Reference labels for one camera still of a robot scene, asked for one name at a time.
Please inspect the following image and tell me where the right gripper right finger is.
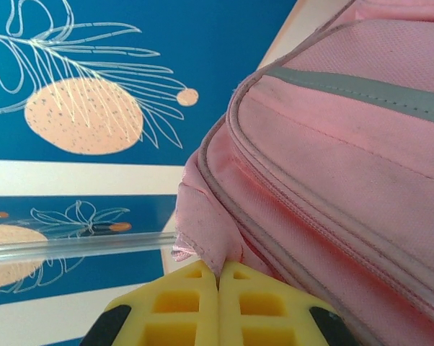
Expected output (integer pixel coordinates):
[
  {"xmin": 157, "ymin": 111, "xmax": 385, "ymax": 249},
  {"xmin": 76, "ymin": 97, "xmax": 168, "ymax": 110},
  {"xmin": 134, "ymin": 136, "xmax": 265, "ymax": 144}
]
[{"xmin": 218, "ymin": 259, "xmax": 363, "ymax": 346}]

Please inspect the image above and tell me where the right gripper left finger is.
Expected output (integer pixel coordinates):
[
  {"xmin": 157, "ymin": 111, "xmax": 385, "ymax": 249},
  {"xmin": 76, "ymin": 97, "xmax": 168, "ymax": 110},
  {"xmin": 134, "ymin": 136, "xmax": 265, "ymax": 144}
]
[{"xmin": 79, "ymin": 259, "xmax": 221, "ymax": 346}]

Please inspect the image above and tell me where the pink backpack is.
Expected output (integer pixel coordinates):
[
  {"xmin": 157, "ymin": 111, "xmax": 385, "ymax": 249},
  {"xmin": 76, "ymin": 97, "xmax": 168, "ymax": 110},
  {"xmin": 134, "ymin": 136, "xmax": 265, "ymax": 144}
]
[{"xmin": 170, "ymin": 0, "xmax": 434, "ymax": 346}]

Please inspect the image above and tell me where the aluminium frame post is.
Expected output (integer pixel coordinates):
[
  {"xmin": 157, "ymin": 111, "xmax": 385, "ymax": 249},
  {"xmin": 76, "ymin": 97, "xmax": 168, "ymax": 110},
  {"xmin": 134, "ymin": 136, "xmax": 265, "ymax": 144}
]
[{"xmin": 0, "ymin": 230, "xmax": 178, "ymax": 268}]

